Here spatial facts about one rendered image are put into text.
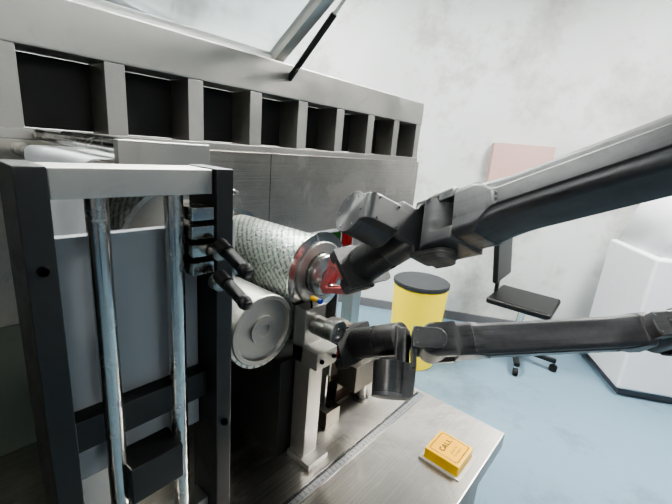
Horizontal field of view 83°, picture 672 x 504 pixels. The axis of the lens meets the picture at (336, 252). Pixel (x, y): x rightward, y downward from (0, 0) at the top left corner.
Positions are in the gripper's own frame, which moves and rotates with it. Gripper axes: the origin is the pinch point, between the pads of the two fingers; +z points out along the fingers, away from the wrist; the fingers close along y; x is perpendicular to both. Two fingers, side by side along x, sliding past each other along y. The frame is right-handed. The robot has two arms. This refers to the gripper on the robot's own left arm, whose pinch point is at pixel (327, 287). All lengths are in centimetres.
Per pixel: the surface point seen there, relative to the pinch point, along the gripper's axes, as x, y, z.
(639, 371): -99, 265, 27
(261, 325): -1.9, -10.6, 6.5
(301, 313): -2.3, -4.1, 4.1
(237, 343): -3.3, -14.7, 8.1
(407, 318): -8, 172, 111
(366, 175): 38, 56, 19
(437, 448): -34.5, 17.5, 7.1
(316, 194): 33, 33, 22
